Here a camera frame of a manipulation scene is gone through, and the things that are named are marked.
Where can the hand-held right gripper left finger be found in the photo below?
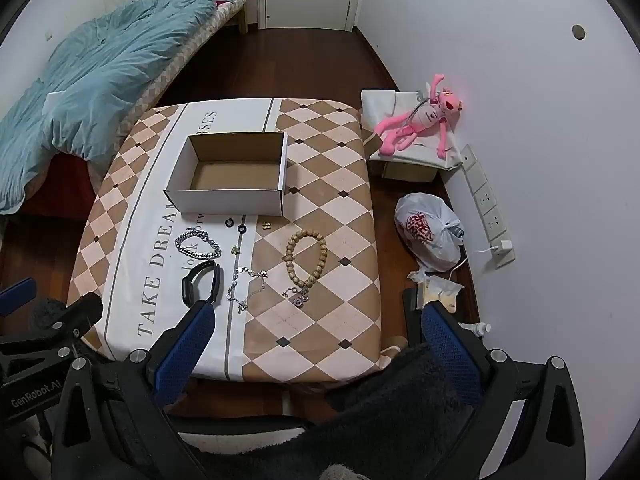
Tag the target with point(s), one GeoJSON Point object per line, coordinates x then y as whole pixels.
{"type": "Point", "coordinates": [185, 347]}

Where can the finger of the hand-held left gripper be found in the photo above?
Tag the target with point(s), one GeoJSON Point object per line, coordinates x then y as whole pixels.
{"type": "Point", "coordinates": [75, 316]}
{"type": "Point", "coordinates": [17, 294]}

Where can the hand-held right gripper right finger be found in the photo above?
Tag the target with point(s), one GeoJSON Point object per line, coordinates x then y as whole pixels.
{"type": "Point", "coordinates": [450, 355]}

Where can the black smart band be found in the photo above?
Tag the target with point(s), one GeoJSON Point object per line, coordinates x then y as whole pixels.
{"type": "Point", "coordinates": [189, 286]}

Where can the white cardboard box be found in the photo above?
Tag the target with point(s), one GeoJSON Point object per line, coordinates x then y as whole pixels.
{"type": "Point", "coordinates": [225, 176]}

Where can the small white bottle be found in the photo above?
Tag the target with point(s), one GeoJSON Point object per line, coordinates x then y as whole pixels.
{"type": "Point", "coordinates": [475, 328]}

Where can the black flat box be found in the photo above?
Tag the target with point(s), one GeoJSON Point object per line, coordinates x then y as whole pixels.
{"type": "Point", "coordinates": [412, 315]}

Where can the crumpled white packet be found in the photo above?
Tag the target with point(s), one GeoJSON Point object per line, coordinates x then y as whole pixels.
{"type": "Point", "coordinates": [437, 290]}

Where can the dark fleece clothing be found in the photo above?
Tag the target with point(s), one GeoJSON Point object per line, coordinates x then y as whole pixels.
{"type": "Point", "coordinates": [375, 410]}

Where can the white plastic bag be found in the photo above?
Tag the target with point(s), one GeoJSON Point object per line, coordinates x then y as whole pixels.
{"type": "Point", "coordinates": [425, 225]}

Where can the white paper slip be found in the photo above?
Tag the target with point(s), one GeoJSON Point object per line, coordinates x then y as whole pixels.
{"type": "Point", "coordinates": [54, 102]}

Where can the brown checked tablecloth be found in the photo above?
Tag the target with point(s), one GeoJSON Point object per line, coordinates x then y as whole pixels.
{"type": "Point", "coordinates": [325, 200]}

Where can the pink plush toy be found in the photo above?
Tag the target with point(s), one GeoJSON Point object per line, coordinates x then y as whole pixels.
{"type": "Point", "coordinates": [425, 117]}

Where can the blue duvet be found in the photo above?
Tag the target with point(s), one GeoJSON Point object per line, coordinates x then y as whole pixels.
{"type": "Point", "coordinates": [110, 70]}

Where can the white wall socket strip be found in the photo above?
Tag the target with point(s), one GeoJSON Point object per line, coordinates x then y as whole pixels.
{"type": "Point", "coordinates": [487, 200]}

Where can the round wall hole cover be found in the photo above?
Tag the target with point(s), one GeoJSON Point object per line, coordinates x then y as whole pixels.
{"type": "Point", "coordinates": [578, 31]}

